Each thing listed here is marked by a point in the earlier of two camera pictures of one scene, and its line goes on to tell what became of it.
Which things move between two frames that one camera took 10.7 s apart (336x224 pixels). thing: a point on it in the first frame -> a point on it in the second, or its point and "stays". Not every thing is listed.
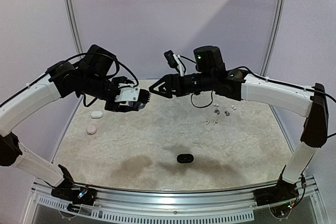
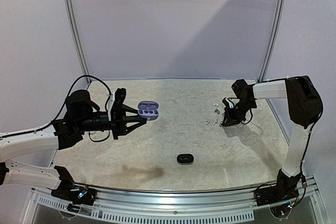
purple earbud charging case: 139,105 -> 148,109
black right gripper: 176,85 -> 231,114
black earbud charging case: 185,158 stays
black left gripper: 119,107 -> 120,125
